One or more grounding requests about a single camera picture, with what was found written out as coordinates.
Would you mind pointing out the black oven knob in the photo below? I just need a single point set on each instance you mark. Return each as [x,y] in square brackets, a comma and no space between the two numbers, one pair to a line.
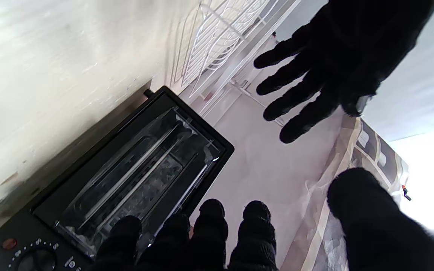
[36,260]

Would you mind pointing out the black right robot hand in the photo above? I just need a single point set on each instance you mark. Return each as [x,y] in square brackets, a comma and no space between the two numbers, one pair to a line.
[375,233]

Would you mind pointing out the red-topped black toaster oven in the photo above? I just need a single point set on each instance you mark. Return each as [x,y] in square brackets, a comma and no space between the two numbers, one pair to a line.
[126,124]

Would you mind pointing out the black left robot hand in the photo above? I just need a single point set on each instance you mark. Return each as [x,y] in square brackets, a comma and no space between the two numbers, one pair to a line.
[352,45]

